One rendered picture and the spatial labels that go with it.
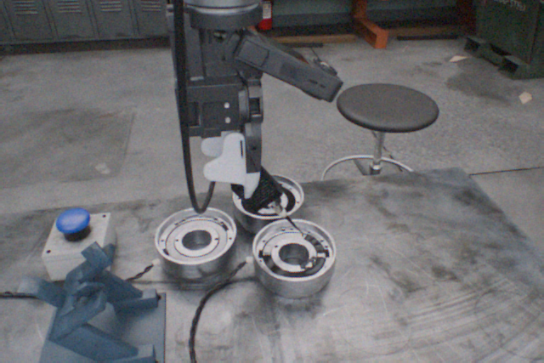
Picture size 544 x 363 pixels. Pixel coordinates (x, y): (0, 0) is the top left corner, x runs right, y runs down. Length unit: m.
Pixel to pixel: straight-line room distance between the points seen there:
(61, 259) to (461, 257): 0.52
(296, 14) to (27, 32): 2.38
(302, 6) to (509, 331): 4.01
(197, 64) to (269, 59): 0.07
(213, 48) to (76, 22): 3.52
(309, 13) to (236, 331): 4.05
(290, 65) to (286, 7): 3.95
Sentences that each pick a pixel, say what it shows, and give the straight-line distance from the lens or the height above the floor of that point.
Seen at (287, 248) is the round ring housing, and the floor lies 0.82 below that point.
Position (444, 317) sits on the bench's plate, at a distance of 0.56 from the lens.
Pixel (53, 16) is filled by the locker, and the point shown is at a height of 0.31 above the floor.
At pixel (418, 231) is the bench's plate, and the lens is 0.65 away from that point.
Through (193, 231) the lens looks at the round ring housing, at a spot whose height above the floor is 0.83.
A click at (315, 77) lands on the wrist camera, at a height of 1.07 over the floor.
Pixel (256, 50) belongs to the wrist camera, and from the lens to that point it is 0.39.
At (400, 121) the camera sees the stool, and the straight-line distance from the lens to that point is 1.33.
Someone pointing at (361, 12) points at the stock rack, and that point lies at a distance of 4.33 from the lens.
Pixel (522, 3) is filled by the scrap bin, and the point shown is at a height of 0.49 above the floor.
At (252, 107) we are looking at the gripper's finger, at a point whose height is 1.04.
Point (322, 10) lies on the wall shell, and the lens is 4.44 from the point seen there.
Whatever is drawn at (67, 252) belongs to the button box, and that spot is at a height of 0.85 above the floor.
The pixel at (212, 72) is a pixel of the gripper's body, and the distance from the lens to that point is 0.40.
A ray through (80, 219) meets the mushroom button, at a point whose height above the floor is 0.87.
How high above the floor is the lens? 1.23
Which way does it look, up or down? 34 degrees down
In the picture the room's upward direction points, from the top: straight up
